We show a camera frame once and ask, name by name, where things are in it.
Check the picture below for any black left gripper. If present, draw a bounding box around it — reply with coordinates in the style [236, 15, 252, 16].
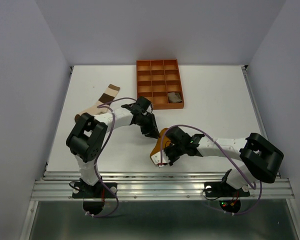
[137, 113, 161, 139]

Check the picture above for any mustard yellow sock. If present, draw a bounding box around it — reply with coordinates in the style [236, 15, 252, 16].
[150, 128, 171, 168]

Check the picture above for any tan sock with red cuff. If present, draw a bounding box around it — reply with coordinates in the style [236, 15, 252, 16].
[167, 92, 183, 104]

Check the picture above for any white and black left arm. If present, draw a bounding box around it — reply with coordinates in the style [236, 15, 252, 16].
[65, 104, 160, 197]

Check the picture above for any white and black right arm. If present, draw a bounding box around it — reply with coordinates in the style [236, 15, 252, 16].
[163, 127, 284, 195]

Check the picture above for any orange compartment tray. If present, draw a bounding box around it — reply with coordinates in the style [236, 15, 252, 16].
[136, 59, 185, 110]

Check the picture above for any cream and brown striped sock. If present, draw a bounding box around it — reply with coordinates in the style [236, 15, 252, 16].
[74, 84, 121, 123]

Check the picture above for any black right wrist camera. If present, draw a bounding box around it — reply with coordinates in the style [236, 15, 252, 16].
[165, 126, 192, 146]

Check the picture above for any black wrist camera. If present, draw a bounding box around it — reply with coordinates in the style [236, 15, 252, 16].
[165, 126, 192, 146]
[135, 96, 152, 111]

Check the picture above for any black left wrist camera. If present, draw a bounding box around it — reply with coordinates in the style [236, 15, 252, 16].
[135, 96, 152, 111]

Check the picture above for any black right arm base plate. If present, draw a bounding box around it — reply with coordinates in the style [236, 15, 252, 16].
[202, 181, 250, 198]

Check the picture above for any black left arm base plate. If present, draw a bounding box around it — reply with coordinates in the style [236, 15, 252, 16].
[69, 181, 115, 200]

